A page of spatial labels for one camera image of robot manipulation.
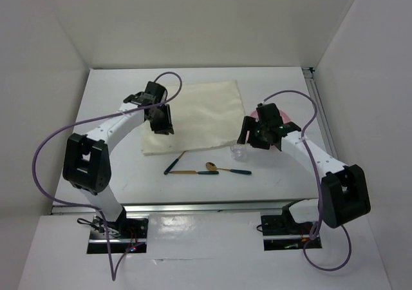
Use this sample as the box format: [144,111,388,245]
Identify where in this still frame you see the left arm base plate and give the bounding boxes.
[77,216,149,255]

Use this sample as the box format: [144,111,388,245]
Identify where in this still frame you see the clear drinking glass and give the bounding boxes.
[230,144,247,162]

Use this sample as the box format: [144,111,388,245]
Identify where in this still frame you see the gold spoon green handle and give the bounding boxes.
[205,162,252,175]

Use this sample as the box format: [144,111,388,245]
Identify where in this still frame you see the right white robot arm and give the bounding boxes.
[238,103,371,228]

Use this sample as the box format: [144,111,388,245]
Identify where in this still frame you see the aluminium rail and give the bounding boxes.
[51,198,355,215]
[301,67,339,159]

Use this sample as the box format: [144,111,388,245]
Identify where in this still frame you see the pink plate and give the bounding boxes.
[250,110,291,151]

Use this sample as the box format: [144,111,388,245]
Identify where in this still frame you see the aluminium front rail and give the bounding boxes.
[51,198,355,215]

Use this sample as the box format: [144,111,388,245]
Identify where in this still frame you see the cream cloth napkin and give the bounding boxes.
[141,80,245,156]

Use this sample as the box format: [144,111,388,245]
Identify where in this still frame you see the gold knife green handle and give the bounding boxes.
[169,170,220,175]

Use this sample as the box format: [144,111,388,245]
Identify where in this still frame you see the gold fork green handle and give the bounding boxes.
[164,151,185,175]

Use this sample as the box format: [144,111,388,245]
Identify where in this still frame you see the aluminium right side rail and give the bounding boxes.
[301,67,339,159]

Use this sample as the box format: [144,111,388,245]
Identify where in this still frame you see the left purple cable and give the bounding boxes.
[32,72,183,281]

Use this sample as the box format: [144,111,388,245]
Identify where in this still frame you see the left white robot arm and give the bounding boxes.
[62,81,174,238]

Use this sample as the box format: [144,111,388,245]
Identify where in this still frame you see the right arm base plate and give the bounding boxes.
[256,212,313,251]

